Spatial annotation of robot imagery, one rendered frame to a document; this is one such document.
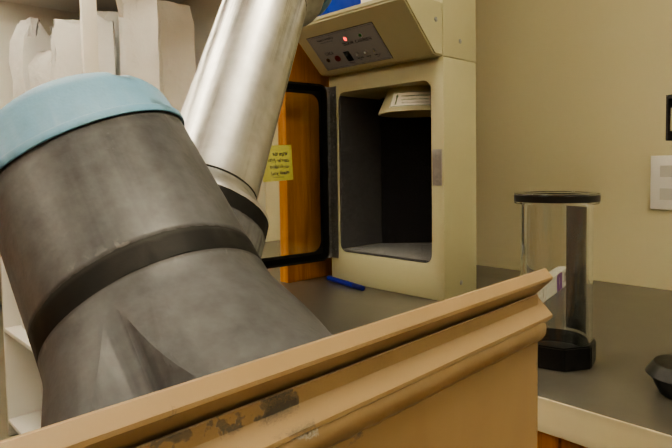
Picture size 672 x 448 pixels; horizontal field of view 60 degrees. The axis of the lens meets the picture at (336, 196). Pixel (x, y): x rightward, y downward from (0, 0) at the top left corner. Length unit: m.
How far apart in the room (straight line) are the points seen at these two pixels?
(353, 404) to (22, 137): 0.22
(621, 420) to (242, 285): 0.52
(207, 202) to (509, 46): 1.34
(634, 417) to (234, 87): 0.52
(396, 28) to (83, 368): 0.96
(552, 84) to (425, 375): 1.34
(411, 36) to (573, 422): 0.71
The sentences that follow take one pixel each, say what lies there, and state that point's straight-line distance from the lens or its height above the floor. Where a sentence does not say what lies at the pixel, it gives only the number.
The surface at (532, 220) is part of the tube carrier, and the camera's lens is 0.79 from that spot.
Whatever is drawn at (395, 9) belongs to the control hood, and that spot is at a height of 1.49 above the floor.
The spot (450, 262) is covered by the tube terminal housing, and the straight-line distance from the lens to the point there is 1.16.
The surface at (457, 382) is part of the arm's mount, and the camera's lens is 0.22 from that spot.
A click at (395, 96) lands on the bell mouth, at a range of 1.24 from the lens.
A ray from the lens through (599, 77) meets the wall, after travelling 1.46.
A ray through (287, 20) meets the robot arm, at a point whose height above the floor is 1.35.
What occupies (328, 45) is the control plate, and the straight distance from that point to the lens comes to 1.25.
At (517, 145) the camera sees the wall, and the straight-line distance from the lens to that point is 1.54.
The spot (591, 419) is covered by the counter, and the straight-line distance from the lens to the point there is 0.71.
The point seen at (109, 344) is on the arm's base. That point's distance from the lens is 0.25.
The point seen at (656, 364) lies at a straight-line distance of 0.78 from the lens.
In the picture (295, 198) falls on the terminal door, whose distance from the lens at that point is 1.27.
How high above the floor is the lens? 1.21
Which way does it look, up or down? 3 degrees down
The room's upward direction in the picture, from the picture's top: 1 degrees counter-clockwise
